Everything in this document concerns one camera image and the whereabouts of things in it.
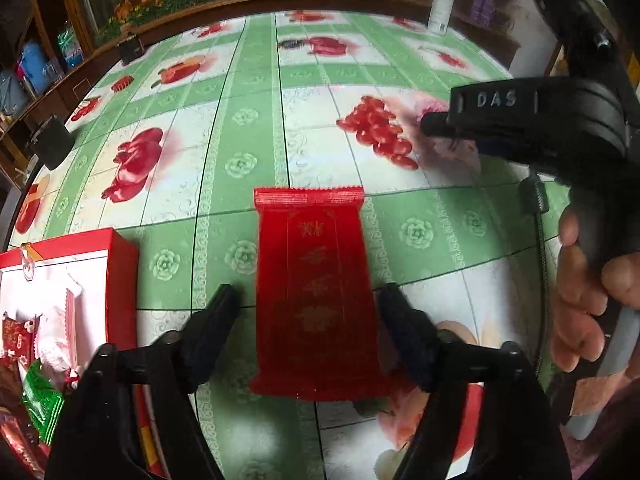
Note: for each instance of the red gift box tray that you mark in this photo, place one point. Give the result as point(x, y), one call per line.
point(103, 430)

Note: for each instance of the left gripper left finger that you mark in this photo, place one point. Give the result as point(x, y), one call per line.
point(195, 348)

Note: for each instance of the blue thermos jug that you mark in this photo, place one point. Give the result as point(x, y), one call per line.
point(34, 65)

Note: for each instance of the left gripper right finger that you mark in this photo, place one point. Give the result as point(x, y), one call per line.
point(420, 350)

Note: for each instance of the pink sleeve forearm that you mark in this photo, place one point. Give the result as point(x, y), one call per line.
point(620, 412)

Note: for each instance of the white spray bottle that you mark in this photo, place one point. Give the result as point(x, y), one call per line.
point(439, 18)

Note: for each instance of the white pink striped snack packet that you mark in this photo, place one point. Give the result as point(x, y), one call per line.
point(56, 340)

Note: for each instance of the green candy wrapper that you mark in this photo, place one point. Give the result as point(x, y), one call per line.
point(42, 401)

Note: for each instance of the right hand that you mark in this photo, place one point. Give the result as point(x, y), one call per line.
point(581, 295)

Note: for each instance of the purple bottle right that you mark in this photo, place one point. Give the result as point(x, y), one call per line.
point(487, 13)

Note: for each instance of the bright red snack packet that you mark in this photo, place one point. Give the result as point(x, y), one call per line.
point(316, 322)

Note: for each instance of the black round container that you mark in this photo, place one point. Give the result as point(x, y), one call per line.
point(52, 142)

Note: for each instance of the purple bottle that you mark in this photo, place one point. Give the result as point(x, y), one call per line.
point(487, 13)
point(476, 10)

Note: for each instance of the dark red flower candy packet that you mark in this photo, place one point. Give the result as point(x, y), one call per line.
point(18, 341)

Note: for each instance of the small black box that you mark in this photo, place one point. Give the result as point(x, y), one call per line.
point(130, 48)

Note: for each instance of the brown chocolate snack packet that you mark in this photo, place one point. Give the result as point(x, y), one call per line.
point(17, 430)

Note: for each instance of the purple bottle left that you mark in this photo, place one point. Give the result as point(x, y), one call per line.
point(476, 10)

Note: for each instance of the pink bear snack packet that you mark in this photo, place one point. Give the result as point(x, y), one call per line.
point(437, 142)

